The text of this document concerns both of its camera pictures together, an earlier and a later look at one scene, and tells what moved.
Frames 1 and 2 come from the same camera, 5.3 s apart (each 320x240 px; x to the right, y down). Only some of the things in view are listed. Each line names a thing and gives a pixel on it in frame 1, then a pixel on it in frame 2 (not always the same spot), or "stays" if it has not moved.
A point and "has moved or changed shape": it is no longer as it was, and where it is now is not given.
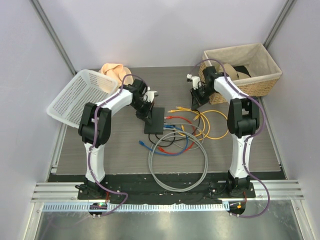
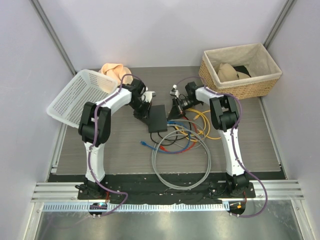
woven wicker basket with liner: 250,68 stays
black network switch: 157,114 has moved or changed shape
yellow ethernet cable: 171,111 to 199,114
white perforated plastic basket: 85,87 stays
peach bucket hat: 118,71 stays
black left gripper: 145,115 stays
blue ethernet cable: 140,142 has moved or changed shape
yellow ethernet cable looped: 209,124 stays
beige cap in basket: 231,73 stays
